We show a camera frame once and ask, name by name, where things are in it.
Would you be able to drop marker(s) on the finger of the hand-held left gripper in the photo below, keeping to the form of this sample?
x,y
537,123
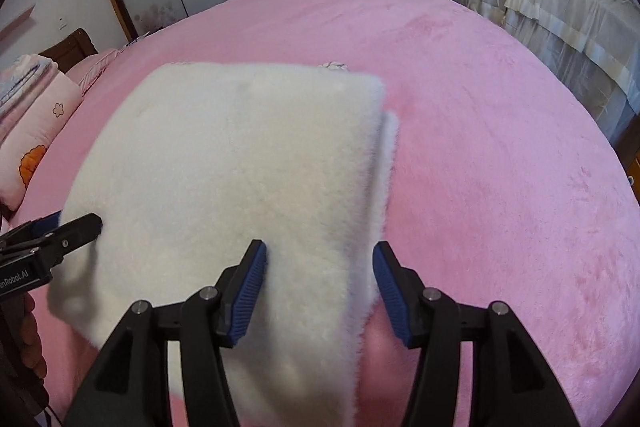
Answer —
x,y
75,229
42,223

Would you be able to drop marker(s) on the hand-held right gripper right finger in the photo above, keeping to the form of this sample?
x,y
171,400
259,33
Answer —
x,y
395,292

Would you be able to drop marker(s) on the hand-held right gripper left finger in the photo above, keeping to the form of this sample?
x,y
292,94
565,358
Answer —
x,y
245,292

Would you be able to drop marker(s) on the white fluffy cardigan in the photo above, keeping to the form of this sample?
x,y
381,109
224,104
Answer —
x,y
225,187

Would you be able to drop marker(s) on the person's left hand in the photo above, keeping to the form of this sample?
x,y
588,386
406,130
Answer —
x,y
32,337

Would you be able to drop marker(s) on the folded pink flower-print quilt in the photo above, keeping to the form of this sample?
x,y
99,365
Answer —
x,y
35,142

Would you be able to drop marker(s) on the folded pastel floral blanket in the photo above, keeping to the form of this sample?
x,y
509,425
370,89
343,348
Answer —
x,y
22,82

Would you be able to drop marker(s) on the pink plush bed blanket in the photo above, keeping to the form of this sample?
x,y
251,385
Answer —
x,y
475,157

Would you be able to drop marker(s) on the pink ruffled pillow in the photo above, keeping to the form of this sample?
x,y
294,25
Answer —
x,y
97,67

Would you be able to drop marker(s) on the brown wooden headboard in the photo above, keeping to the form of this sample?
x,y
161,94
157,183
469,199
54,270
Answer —
x,y
70,49

